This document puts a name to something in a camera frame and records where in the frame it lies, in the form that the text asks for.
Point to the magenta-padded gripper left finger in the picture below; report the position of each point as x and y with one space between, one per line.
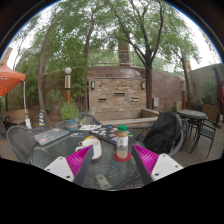
58 168

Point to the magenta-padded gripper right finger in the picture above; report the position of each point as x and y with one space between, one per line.
165 166

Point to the green-capped brown drink bottle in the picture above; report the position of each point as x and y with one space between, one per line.
122 143

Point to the grey mesh chair under jacket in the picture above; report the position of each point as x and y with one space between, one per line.
180 143

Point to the grey laptop with stickers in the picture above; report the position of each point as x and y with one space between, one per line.
50 136

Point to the white mug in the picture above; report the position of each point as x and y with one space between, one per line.
93 148

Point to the green plant in blue pot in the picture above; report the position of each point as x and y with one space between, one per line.
70 123

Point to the blue yellow striped cone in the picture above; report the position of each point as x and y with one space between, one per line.
41 119

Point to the white printed paper sheet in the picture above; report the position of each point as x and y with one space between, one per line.
90 127

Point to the black metal patio chair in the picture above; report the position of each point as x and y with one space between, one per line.
206 131

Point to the round dark patio table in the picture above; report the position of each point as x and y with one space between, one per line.
191 114

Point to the dark-trunk tree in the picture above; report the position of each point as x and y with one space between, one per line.
149 86

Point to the leaning pale-trunk tree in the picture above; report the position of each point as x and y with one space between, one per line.
41 80

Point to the maroon closed patio umbrella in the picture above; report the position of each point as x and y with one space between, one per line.
220 86

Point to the orange canopy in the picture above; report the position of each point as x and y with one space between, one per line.
10 80

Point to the grey wall utility box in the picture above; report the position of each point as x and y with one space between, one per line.
155 102

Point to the globe-topped lamp post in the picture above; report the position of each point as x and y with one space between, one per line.
68 86

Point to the wall lantern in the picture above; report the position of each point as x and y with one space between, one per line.
93 85
143 85

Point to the stone fountain wall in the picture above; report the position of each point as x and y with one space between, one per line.
116 96

